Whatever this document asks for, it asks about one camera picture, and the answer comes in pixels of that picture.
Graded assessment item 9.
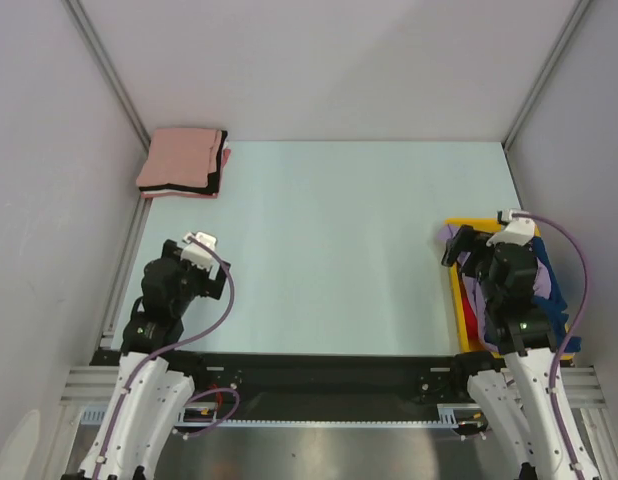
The purple t shirt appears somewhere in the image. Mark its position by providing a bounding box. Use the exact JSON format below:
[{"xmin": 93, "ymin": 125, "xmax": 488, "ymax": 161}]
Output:
[{"xmin": 437, "ymin": 219, "xmax": 558, "ymax": 352}]

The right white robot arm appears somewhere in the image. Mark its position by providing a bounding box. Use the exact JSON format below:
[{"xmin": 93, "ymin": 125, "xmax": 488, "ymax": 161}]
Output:
[{"xmin": 438, "ymin": 218, "xmax": 600, "ymax": 479}]

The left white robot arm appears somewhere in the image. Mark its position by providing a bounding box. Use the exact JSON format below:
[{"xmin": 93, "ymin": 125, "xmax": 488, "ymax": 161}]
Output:
[{"xmin": 72, "ymin": 232, "xmax": 235, "ymax": 479}]

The yellow plastic bin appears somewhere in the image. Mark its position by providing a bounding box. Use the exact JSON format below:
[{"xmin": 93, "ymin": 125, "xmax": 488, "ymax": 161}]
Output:
[{"xmin": 436, "ymin": 218, "xmax": 569, "ymax": 353}]

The red t shirt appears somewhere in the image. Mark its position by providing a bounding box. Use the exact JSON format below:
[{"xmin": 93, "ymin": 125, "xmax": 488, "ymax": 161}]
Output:
[{"xmin": 462, "ymin": 294, "xmax": 479, "ymax": 342}]

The navy blue t shirt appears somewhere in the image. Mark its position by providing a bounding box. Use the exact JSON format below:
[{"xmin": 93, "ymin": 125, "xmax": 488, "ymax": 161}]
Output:
[{"xmin": 531, "ymin": 236, "xmax": 569, "ymax": 346}]

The folded black t shirt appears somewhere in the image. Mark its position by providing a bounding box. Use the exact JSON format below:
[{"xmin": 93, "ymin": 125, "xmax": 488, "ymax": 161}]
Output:
[{"xmin": 138, "ymin": 129, "xmax": 229, "ymax": 197}]

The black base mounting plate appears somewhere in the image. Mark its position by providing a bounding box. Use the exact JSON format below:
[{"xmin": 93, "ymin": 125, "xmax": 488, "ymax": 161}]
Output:
[{"xmin": 91, "ymin": 349, "xmax": 510, "ymax": 422}]

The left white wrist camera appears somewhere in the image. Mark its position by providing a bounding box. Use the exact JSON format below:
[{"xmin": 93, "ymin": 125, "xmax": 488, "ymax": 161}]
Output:
[{"xmin": 180, "ymin": 231, "xmax": 217, "ymax": 270}]

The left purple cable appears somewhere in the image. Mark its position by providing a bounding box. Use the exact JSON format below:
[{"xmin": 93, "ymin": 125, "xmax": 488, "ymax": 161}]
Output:
[{"xmin": 91, "ymin": 242, "xmax": 240, "ymax": 469}]

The aluminium frame rail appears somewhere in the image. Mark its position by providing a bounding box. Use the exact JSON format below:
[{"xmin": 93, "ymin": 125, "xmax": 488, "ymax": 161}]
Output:
[{"xmin": 60, "ymin": 366, "xmax": 118, "ymax": 405}]

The slotted cable duct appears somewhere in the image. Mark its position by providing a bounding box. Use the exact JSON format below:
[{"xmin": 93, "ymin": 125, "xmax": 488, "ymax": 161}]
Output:
[{"xmin": 79, "ymin": 405, "xmax": 487, "ymax": 429}]

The right corner aluminium post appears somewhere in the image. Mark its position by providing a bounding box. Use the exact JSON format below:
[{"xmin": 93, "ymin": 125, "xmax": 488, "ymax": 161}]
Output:
[{"xmin": 501, "ymin": 0, "xmax": 592, "ymax": 154}]

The corner aluminium post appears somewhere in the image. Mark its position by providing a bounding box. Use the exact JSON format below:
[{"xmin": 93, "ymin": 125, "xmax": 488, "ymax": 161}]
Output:
[
  {"xmin": 501, "ymin": 0, "xmax": 592, "ymax": 154},
  {"xmin": 61, "ymin": 0, "xmax": 150, "ymax": 152}
]

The left corner aluminium post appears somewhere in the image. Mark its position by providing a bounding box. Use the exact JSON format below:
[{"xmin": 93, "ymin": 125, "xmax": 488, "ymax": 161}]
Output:
[{"xmin": 61, "ymin": 0, "xmax": 150, "ymax": 152}]

